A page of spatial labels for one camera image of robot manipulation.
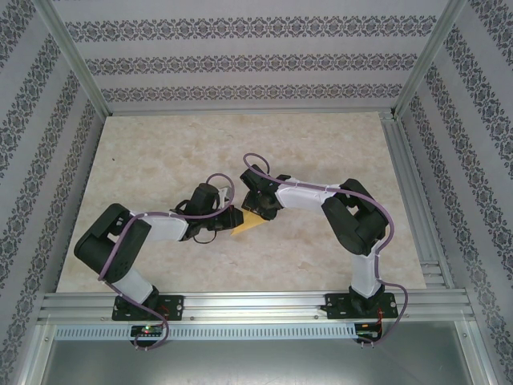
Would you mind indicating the yellow paper sheet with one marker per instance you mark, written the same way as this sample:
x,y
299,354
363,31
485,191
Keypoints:
x,y
248,224

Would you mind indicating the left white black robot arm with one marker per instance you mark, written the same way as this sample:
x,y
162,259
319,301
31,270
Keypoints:
x,y
164,228

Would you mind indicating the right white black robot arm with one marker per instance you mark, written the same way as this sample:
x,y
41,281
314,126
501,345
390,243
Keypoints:
x,y
304,196

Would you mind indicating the controller board with green light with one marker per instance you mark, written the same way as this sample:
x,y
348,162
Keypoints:
x,y
146,331

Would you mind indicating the grey metal tray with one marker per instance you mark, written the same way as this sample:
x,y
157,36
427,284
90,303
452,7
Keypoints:
x,y
256,365

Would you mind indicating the small controller board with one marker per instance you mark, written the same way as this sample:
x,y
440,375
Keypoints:
x,y
366,332

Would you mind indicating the aluminium mounting rail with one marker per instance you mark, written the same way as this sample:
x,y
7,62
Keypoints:
x,y
256,305

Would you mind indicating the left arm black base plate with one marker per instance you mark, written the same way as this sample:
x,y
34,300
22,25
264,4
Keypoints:
x,y
176,306

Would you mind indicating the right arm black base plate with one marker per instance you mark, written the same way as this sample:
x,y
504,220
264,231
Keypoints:
x,y
336,306

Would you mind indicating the aluminium side rail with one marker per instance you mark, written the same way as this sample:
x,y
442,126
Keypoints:
x,y
405,168

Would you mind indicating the aluminium frame post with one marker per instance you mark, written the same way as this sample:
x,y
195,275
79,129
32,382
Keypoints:
x,y
428,60
77,60

